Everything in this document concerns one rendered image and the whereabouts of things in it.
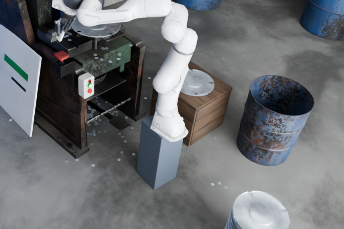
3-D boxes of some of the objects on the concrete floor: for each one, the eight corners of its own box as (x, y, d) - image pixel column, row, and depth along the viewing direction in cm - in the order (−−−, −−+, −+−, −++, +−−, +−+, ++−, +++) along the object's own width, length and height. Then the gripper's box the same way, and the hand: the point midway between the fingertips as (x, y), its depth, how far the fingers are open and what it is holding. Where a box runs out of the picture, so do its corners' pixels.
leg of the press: (89, 150, 272) (89, 31, 216) (76, 159, 265) (71, 38, 208) (10, 85, 314) (-7, -29, 257) (-4, 91, 306) (-25, -26, 250)
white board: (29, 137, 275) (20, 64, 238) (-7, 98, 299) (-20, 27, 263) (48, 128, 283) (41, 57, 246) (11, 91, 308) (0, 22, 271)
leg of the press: (146, 115, 306) (158, 4, 249) (135, 122, 299) (145, 9, 242) (67, 60, 348) (63, -46, 291) (56, 65, 340) (49, -43, 284)
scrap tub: (301, 147, 299) (325, 96, 269) (273, 178, 273) (295, 125, 243) (253, 118, 318) (270, 67, 288) (222, 144, 292) (237, 91, 262)
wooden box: (222, 124, 308) (232, 87, 287) (188, 146, 285) (196, 109, 264) (184, 96, 328) (190, 61, 306) (149, 116, 305) (153, 78, 283)
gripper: (63, 19, 193) (52, 48, 211) (85, 10, 202) (72, 40, 220) (54, 7, 194) (44, 38, 212) (75, -1, 203) (64, 29, 221)
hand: (60, 35), depth 213 cm, fingers closed
